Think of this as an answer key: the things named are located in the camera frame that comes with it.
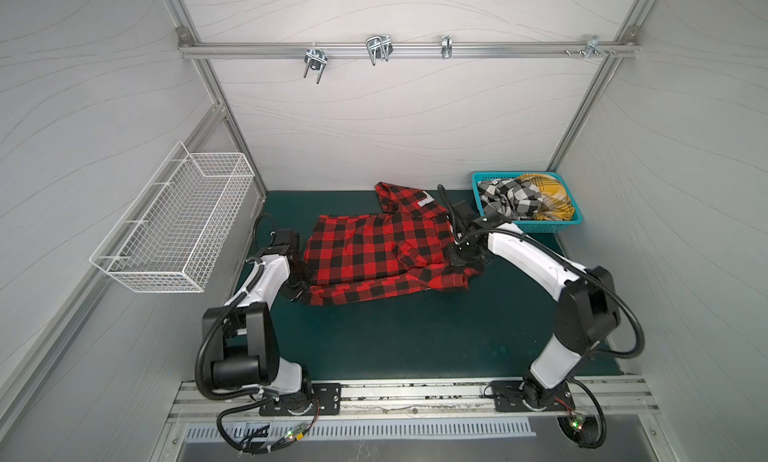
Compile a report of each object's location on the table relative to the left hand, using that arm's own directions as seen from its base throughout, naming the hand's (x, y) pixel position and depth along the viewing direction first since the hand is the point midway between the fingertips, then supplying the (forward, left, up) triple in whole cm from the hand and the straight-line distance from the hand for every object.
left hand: (313, 279), depth 89 cm
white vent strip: (-38, +4, -6) cm, 38 cm away
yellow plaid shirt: (+29, -80, +5) cm, 86 cm away
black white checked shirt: (+34, -67, +3) cm, 75 cm away
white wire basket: (-1, +26, +25) cm, 36 cm away
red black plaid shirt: (+16, -28, -4) cm, 32 cm away
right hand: (+7, -45, +6) cm, 46 cm away
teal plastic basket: (+22, -80, 0) cm, 83 cm away
